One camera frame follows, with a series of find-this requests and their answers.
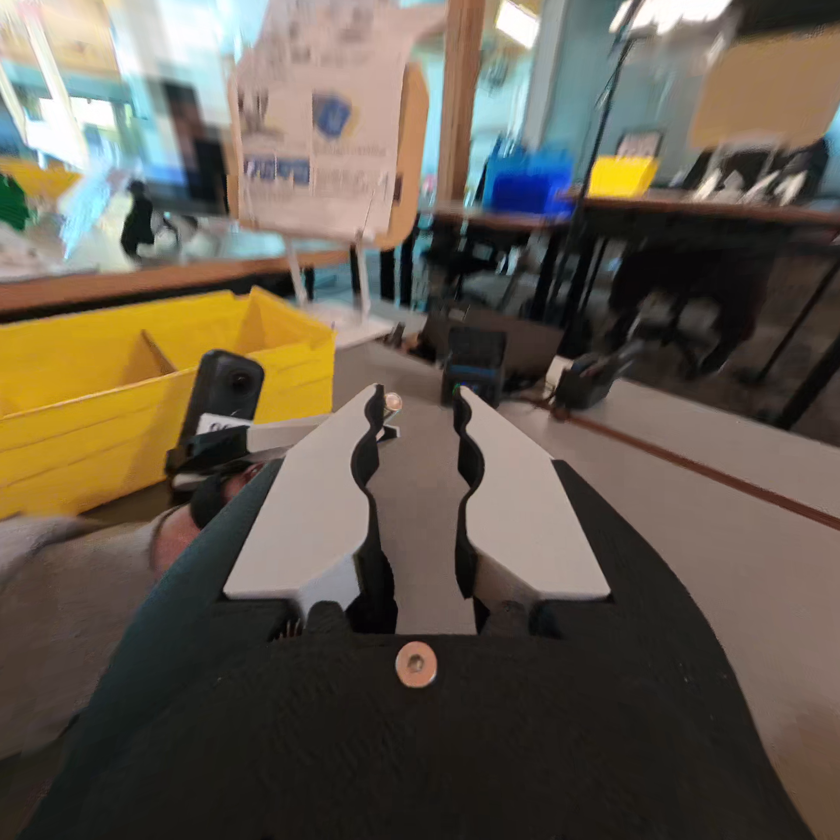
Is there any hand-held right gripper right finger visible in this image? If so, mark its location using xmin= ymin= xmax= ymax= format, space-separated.
xmin=451 ymin=385 xmax=613 ymax=603

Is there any wooden desk with black legs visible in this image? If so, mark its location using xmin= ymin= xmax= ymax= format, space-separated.
xmin=420 ymin=190 xmax=840 ymax=427

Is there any small yellow plastic bin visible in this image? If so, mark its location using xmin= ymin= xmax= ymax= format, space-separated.
xmin=586 ymin=155 xmax=660 ymax=199

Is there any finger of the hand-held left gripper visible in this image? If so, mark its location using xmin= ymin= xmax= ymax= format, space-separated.
xmin=248 ymin=413 xmax=401 ymax=457

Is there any cardboard sheet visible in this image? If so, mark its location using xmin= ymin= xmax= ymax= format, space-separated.
xmin=688 ymin=26 xmax=840 ymax=153

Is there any small black object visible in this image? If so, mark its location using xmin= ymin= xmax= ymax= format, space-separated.
xmin=120 ymin=179 xmax=156 ymax=261

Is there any blue plastic bin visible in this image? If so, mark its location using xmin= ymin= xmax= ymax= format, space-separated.
xmin=487 ymin=146 xmax=577 ymax=216

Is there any large yellow plastic bin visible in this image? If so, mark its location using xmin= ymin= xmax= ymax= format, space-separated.
xmin=0 ymin=285 xmax=337 ymax=521

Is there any person's left hand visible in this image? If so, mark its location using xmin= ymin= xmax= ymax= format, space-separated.
xmin=150 ymin=461 xmax=265 ymax=577

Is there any paper sign on white stand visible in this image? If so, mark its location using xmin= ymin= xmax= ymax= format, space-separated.
xmin=226 ymin=0 xmax=431 ymax=349

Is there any wooden post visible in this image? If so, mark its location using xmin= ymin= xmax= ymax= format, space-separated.
xmin=435 ymin=0 xmax=488 ymax=206

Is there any black battery charger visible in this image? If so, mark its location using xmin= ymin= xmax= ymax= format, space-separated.
xmin=553 ymin=351 xmax=634 ymax=413

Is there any black portable power station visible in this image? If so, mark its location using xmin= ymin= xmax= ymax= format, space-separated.
xmin=441 ymin=325 xmax=508 ymax=409

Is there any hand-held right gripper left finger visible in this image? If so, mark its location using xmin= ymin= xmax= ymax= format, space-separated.
xmin=222 ymin=383 xmax=399 ymax=634

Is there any green object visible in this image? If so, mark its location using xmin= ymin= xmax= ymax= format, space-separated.
xmin=0 ymin=172 xmax=32 ymax=232

